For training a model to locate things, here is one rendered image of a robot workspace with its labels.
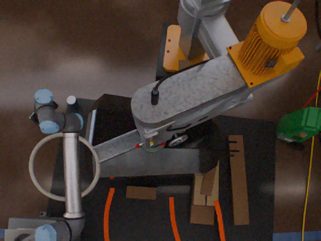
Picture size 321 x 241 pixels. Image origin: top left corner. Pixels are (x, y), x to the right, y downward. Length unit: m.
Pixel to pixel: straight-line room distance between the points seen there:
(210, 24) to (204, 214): 1.86
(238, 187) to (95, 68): 2.11
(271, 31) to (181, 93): 0.57
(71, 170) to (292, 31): 1.27
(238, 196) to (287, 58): 1.95
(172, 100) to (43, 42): 2.63
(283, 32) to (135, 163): 1.61
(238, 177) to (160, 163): 1.03
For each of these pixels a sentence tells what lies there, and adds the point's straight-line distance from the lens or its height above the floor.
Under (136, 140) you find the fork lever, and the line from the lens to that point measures 2.19.
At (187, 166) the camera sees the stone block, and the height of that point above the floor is 0.68.
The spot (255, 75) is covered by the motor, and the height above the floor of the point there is 1.70.
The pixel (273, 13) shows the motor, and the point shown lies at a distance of 1.52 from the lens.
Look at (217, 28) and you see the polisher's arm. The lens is 2.16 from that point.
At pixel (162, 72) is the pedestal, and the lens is 2.74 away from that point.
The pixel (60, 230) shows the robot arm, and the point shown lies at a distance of 1.57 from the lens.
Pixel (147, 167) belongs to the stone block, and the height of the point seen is 0.67.
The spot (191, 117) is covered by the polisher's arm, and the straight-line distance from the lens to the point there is 1.92.
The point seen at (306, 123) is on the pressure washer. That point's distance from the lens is 3.18.
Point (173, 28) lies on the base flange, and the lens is 2.93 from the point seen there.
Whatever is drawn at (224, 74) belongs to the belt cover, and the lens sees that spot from 1.74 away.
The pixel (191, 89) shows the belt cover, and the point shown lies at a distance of 1.66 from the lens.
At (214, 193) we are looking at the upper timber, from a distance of 3.05.
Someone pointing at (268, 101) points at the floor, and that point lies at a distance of 3.70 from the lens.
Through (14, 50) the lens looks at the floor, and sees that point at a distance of 4.08.
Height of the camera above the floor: 3.18
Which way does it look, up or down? 73 degrees down
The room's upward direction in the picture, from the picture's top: 8 degrees clockwise
